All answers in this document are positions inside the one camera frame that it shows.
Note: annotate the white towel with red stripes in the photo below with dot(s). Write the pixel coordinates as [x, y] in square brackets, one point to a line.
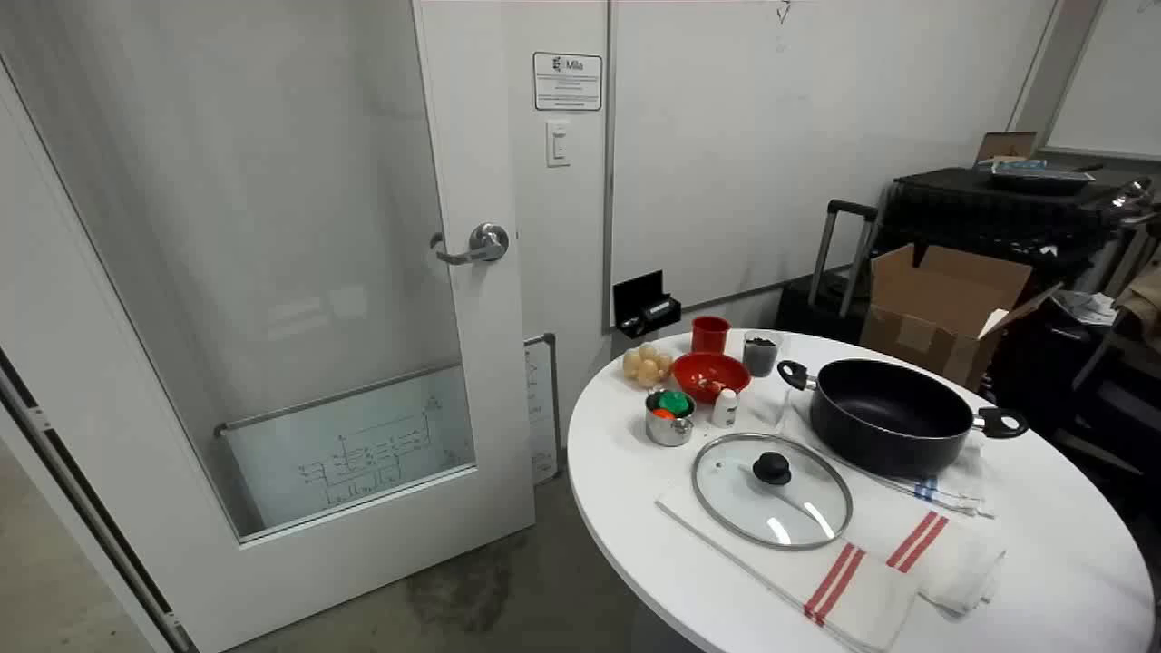
[965, 571]
[870, 606]

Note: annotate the white door with frosted glass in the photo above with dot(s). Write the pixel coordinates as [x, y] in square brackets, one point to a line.
[303, 182]

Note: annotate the small white shaker bottle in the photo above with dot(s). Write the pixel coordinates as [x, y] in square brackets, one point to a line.
[722, 407]

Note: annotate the pale yellow bread roll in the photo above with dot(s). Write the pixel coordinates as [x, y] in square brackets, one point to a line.
[648, 363]

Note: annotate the black cooking pot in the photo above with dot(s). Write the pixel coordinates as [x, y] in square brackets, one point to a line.
[891, 407]

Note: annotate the red mug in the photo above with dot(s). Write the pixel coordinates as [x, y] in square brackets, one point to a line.
[708, 334]

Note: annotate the white towel with blue stripes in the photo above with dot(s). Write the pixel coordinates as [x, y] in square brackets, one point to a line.
[955, 495]

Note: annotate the measuring cup with dark contents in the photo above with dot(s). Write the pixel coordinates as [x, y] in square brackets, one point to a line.
[758, 358]

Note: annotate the white light switch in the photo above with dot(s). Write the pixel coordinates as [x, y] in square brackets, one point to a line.
[555, 143]

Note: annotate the metal tin with colourful items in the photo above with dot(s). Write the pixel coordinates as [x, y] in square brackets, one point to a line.
[668, 420]

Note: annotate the glass lid with black knob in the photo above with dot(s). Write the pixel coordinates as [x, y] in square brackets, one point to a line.
[737, 499]

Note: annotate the open cardboard box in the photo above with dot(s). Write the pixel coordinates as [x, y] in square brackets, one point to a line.
[931, 295]

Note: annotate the white wall sign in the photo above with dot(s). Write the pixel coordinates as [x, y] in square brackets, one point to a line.
[568, 81]

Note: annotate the flat cardboard piece on table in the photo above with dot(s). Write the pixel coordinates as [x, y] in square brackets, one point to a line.
[1005, 145]

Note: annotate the black chair with clutter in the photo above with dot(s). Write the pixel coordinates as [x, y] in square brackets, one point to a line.
[1065, 374]

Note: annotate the large wall whiteboard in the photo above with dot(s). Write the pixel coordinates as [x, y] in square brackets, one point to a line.
[783, 132]

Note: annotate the black covered table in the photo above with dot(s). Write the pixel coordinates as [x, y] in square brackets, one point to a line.
[982, 212]

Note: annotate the red bowl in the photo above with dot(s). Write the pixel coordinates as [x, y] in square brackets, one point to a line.
[702, 374]

